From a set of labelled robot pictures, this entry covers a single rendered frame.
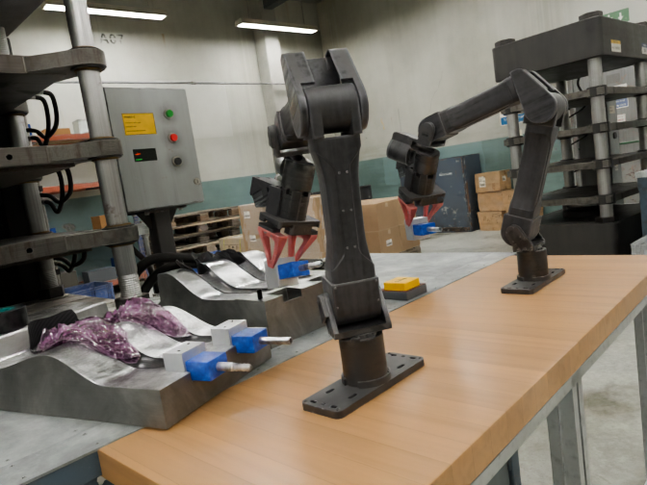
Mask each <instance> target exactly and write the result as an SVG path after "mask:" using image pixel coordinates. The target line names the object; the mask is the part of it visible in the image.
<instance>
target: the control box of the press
mask: <svg viewBox="0 0 647 485"><path fill-rule="evenodd" d="M103 91H104V96H105V101H106V107H107V112H108V117H109V121H110V126H111V132H112V137H115V138H118V139H120V140H121V144H122V149H123V155H122V157H120V158H119V159H117V160H116V161H117V166H118V172H119V177H120V182H121V186H122V192H123V197H124V202H125V207H126V212H127V215H128V216H132V217H136V215H137V216H138V217H139V218H140V219H141V220H142V221H143V222H144V223H145V224H146V225H147V227H148V228H149V234H150V239H151V243H152V249H153V254H156V253H176V247H175V242H174V237H173V232H172V226H171V222H172V220H173V217H174V214H175V212H176V209H179V210H183V208H184V207H187V205H188V204H195V203H200V202H203V201H204V195H203V189H202V184H201V179H200V173H199V167H198V161H197V156H196V151H195V145H194V134H193V128H192V124H191V118H190V112H189V106H188V101H187V95H186V90H185V89H165V88H120V87H103Z"/></svg>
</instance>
